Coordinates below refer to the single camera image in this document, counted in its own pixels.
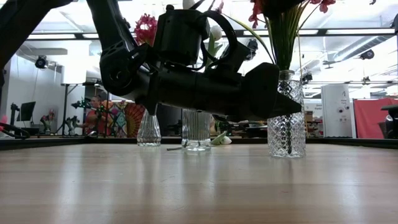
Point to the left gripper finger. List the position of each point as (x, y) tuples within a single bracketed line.
[(261, 93), (227, 118)]

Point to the diamond cut glass vase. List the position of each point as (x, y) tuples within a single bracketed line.
[(286, 133)]

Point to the slim conical glass vase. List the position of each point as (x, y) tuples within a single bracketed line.
[(149, 130)]

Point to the pink artificial flower bunch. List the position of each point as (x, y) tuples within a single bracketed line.
[(146, 28)]

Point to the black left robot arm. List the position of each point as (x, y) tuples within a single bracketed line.
[(118, 65)]

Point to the black background robot arm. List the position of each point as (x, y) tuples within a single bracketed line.
[(222, 126), (81, 104)]

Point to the round ribbed glass vase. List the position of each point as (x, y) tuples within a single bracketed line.
[(196, 130)]

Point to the black overhead crossbar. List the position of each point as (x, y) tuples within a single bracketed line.
[(342, 31)]

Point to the colourful patterned fabric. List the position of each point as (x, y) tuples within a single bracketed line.
[(133, 118)]

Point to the white pillar with controls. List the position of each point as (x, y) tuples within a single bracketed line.
[(337, 105)]

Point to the person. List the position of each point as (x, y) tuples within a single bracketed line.
[(93, 118)]

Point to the red partition panel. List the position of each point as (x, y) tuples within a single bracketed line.
[(370, 112)]

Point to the black background equipment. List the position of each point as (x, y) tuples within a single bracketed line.
[(392, 119)]

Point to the small black monitor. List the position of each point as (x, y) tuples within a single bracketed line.
[(27, 111)]

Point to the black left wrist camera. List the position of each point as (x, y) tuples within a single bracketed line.
[(236, 57)]

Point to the black hanging camera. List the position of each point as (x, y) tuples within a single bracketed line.
[(41, 61), (367, 54), (252, 46), (307, 77)]

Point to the black metal table frame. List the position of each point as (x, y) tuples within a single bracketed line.
[(62, 143)]

